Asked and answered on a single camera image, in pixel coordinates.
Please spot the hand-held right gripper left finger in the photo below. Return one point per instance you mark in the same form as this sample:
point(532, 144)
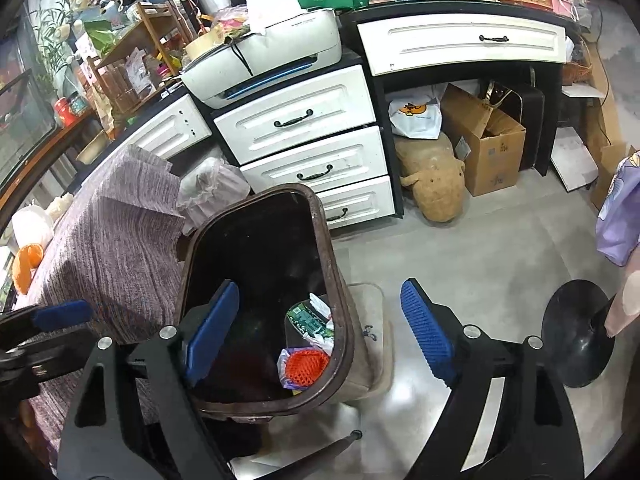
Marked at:
point(210, 335)

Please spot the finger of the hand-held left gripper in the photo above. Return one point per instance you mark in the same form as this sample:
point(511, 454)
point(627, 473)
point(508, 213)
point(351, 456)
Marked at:
point(60, 350)
point(62, 315)

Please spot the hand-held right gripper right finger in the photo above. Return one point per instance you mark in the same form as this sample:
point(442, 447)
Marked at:
point(427, 335)

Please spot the brown trash bin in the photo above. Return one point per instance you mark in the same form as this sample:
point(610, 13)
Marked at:
point(260, 250)

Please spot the orange foam fruit net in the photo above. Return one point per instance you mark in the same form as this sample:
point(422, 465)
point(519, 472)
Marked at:
point(305, 367)

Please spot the green snack packet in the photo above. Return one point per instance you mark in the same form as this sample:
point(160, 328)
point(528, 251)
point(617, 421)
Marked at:
point(310, 322)

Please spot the grey fabric mat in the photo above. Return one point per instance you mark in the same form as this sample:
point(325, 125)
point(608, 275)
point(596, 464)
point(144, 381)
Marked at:
point(375, 320)

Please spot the orange peel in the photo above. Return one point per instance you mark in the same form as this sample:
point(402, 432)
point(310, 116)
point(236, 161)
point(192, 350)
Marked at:
point(27, 267)

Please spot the purple striped tablecloth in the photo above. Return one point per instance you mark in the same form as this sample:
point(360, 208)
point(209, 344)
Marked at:
point(110, 240)

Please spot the clear plastic bag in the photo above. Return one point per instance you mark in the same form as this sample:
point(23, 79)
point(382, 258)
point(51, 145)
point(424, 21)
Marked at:
point(215, 190)

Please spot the white cabinet drawer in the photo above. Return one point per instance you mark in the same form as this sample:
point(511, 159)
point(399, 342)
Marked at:
point(320, 160)
point(300, 110)
point(360, 200)

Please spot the black stool base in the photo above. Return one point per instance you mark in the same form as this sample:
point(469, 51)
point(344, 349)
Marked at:
point(580, 330)

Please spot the black chair leg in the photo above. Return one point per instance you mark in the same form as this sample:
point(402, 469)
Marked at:
point(310, 452)

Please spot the brown plush toy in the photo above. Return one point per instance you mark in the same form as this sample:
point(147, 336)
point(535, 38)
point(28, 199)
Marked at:
point(432, 180)

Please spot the wooden ledge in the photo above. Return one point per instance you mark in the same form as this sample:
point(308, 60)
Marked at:
point(50, 152)

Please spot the pale green bowl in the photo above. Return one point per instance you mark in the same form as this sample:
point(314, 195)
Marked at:
point(94, 149)

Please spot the glass terrarium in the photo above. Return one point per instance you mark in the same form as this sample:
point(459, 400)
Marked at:
point(25, 120)

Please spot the pink dotted cloth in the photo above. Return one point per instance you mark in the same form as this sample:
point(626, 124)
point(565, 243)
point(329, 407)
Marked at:
point(625, 305)

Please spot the red tin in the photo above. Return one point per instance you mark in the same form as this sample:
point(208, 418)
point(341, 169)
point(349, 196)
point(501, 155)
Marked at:
point(65, 112)

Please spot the kraft paper bag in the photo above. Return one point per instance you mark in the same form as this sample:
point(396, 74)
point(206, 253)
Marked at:
point(104, 112)

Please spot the glass jar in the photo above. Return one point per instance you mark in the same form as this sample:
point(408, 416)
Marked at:
point(81, 102)

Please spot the white panel cabinet front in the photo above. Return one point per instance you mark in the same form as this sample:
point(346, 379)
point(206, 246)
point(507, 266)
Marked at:
point(170, 125)

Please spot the white bag orange print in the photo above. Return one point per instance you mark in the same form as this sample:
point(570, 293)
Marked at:
point(415, 115)

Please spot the white flat box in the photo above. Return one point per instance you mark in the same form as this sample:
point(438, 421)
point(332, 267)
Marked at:
point(575, 160)

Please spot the purple printed cloth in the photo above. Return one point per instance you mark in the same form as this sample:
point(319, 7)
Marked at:
point(620, 210)

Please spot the black case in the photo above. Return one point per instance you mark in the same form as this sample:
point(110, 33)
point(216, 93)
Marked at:
point(530, 125)

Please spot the flat cardboard box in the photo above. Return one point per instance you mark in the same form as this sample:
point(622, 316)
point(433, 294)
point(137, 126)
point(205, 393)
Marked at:
point(612, 170)

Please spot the bamboo plant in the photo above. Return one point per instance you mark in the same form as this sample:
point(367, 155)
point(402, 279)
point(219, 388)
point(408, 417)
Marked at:
point(52, 45)

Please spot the wooden shelf rack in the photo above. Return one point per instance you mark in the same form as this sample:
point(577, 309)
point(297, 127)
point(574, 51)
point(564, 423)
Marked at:
point(135, 50)

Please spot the wide white desk drawer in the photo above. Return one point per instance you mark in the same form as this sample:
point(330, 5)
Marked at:
point(450, 45)

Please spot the white printer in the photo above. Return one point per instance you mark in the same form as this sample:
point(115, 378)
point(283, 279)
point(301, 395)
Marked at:
point(280, 45)

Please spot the wicker basket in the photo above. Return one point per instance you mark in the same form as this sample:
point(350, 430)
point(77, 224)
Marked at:
point(577, 72)

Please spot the pink plastic bag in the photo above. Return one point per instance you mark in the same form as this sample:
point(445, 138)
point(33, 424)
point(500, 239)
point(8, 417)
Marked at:
point(230, 22)

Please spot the black desk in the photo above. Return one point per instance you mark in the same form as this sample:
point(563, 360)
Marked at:
point(425, 10)

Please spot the toilet paper roll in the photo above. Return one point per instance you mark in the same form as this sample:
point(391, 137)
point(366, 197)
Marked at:
point(272, 10)

